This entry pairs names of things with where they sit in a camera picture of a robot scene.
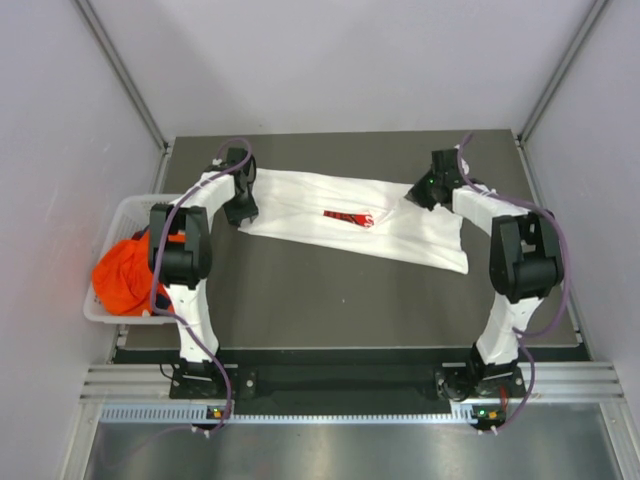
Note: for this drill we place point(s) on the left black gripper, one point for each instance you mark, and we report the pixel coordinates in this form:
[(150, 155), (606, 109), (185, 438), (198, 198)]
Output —
[(249, 210)]

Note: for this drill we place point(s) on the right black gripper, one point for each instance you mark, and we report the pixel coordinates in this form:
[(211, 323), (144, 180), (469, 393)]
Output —
[(415, 193)]

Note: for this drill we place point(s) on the white t-shirt red print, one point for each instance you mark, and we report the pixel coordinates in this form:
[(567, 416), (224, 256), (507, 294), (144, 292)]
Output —
[(363, 216)]

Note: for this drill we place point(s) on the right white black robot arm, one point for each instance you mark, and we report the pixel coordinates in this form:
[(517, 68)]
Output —
[(525, 264)]

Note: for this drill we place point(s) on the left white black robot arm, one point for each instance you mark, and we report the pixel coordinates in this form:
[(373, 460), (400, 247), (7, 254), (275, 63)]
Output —
[(198, 344)]

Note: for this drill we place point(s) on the white plastic laundry basket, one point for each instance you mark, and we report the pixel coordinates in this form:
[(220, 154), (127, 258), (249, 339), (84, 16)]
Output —
[(186, 261)]

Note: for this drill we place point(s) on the orange t-shirt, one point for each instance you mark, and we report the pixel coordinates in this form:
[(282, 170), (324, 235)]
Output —
[(122, 279)]

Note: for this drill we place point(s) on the left aluminium corner post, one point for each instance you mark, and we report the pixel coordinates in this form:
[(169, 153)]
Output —
[(90, 17)]

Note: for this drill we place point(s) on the aluminium corner post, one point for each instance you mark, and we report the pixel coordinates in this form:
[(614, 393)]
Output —
[(568, 57), (90, 17)]

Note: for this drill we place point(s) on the right aluminium corner post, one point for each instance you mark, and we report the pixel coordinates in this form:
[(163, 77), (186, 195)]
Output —
[(568, 57)]

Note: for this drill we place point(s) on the aluminium frame rail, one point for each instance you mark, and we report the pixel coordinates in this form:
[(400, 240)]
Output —
[(555, 382)]

